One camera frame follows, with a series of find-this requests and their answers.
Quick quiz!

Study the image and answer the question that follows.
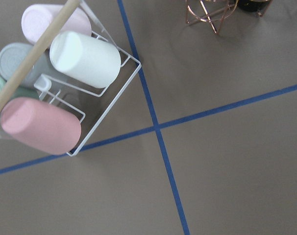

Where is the mint green cup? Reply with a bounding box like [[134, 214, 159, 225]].
[[0, 76, 39, 114]]

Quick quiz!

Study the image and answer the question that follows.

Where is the wooden rack handle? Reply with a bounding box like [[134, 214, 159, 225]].
[[0, 0, 81, 112]]

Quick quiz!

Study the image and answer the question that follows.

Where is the copper wire bottle rack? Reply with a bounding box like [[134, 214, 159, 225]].
[[185, 0, 272, 35]]

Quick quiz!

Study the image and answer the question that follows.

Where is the light pink cup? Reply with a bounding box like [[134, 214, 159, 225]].
[[21, 4, 92, 45]]

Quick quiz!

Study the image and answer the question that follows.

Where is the white cup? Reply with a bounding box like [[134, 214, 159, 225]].
[[49, 31, 121, 89]]

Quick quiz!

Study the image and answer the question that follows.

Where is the white wire cup rack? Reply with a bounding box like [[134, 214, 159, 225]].
[[0, 0, 142, 157]]

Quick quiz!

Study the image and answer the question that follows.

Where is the grey cup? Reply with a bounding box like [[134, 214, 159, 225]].
[[0, 43, 68, 89]]

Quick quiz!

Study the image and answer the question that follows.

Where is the dark wine bottle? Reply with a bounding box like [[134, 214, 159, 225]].
[[237, 0, 271, 12]]

